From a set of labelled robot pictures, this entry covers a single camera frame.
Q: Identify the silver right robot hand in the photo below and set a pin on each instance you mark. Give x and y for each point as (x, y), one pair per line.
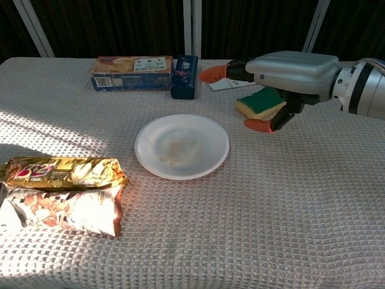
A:
(293, 72)

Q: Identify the yellow green sponge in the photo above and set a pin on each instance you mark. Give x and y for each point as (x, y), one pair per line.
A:
(262, 103)

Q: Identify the white plastic plate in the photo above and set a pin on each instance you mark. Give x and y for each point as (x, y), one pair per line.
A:
(181, 146)

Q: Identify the white paper card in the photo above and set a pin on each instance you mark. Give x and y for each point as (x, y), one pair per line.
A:
(224, 85)

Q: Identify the dark blue small box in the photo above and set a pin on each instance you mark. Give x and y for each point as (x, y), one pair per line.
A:
(185, 77)

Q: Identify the beige waffle tablecloth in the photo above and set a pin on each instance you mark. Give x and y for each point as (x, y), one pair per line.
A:
(192, 186)

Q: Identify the orange blue cracker box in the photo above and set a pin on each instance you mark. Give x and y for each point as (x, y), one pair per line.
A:
(132, 74)

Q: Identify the gold biscuit packet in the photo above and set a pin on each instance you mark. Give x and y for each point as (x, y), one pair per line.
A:
(60, 174)

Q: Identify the white brown snack bag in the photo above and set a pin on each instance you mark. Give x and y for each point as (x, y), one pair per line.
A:
(66, 210)

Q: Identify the white frame post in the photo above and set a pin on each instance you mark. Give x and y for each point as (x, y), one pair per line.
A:
(33, 27)
(192, 27)
(316, 25)

